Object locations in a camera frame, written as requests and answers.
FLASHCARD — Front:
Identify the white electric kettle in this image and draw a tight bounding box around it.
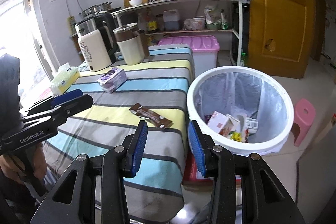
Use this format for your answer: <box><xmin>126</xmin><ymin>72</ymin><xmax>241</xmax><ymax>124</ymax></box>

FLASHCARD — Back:
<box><xmin>75</xmin><ymin>11</ymin><xmax>119</xmax><ymax>72</ymax></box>

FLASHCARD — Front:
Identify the striped tablecloth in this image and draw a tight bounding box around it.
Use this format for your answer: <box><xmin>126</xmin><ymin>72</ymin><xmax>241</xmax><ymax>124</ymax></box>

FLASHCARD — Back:
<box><xmin>43</xmin><ymin>44</ymin><xmax>196</xmax><ymax>224</ymax></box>

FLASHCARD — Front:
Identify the pink plastic stool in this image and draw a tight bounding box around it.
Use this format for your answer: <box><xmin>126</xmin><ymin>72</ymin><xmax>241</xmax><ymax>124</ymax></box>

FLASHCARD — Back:
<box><xmin>291</xmin><ymin>98</ymin><xmax>316</xmax><ymax>147</ymax></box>

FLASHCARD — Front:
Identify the cream brown mug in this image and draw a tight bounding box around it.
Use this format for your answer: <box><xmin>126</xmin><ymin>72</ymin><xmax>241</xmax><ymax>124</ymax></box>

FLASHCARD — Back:
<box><xmin>113</xmin><ymin>23</ymin><xmax>150</xmax><ymax>65</ymax></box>

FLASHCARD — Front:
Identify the white trash bin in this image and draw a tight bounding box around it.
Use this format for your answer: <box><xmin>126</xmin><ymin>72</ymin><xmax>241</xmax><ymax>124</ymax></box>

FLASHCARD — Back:
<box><xmin>187</xmin><ymin>66</ymin><xmax>294</xmax><ymax>156</ymax></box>

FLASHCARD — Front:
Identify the plastic oil jug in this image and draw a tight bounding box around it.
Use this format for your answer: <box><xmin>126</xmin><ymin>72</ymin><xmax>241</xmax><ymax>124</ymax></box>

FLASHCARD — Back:
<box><xmin>163</xmin><ymin>9</ymin><xmax>181</xmax><ymax>31</ymax></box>

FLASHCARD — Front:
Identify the yellow tissue pack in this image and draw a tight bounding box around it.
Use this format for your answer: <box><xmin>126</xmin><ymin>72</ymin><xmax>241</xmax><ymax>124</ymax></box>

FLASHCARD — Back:
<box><xmin>50</xmin><ymin>63</ymin><xmax>80</xmax><ymax>96</ymax></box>

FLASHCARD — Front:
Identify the yellow snack bag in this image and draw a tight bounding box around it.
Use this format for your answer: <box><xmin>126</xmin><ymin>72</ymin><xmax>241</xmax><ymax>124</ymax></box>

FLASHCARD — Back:
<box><xmin>228</xmin><ymin>131</ymin><xmax>245</xmax><ymax>143</ymax></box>

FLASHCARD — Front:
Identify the purple foil pouch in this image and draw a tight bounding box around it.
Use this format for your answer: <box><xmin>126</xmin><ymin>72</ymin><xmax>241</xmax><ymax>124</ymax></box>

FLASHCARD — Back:
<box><xmin>205</xmin><ymin>115</ymin><xmax>212</xmax><ymax>124</ymax></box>

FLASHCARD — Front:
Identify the steel pot with lid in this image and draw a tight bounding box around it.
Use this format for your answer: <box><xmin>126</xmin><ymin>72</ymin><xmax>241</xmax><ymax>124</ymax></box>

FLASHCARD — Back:
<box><xmin>79</xmin><ymin>2</ymin><xmax>121</xmax><ymax>19</ymax></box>

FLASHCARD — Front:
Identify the white small bowl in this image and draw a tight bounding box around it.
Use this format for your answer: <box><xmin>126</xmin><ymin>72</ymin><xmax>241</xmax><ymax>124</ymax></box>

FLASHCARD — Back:
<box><xmin>129</xmin><ymin>0</ymin><xmax>142</xmax><ymax>7</ymax></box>

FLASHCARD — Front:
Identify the wooden door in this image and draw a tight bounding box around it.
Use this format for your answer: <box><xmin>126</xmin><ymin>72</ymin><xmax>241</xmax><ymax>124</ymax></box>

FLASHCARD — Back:
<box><xmin>248</xmin><ymin>0</ymin><xmax>315</xmax><ymax>79</ymax></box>

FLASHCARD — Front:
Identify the white kitchen shelf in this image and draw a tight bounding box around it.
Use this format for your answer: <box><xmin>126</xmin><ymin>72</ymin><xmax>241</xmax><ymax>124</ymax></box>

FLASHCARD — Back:
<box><xmin>111</xmin><ymin>0</ymin><xmax>252</xmax><ymax>63</ymax></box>

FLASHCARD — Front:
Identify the pink lid storage box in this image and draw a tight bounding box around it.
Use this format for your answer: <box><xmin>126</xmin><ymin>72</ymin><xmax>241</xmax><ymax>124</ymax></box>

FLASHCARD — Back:
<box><xmin>158</xmin><ymin>35</ymin><xmax>220</xmax><ymax>77</ymax></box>

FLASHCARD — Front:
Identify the purple milk carton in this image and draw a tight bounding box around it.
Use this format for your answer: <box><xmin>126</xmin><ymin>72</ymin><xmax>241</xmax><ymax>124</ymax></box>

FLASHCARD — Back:
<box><xmin>97</xmin><ymin>68</ymin><xmax>127</xmax><ymax>93</ymax></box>

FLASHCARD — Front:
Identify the left hand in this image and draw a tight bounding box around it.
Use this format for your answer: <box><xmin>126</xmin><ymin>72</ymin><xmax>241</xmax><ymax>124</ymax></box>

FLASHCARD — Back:
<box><xmin>0</xmin><ymin>143</ymin><xmax>48</xmax><ymax>185</ymax></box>

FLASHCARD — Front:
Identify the brown coffee sachet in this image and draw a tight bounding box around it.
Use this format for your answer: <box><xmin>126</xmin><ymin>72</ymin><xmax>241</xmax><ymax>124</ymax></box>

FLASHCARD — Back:
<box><xmin>129</xmin><ymin>103</ymin><xmax>173</xmax><ymax>130</ymax></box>

